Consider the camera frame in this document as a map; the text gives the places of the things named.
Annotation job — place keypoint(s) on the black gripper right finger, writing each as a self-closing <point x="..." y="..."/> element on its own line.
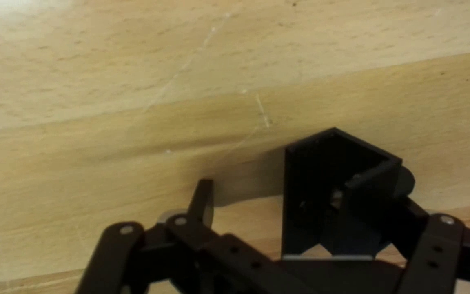
<point x="447" y="256"/>

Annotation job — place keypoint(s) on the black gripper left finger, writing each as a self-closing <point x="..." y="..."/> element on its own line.
<point x="191" y="256"/>

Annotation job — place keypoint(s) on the black plastic bracket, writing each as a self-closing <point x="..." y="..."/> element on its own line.
<point x="317" y="174"/>

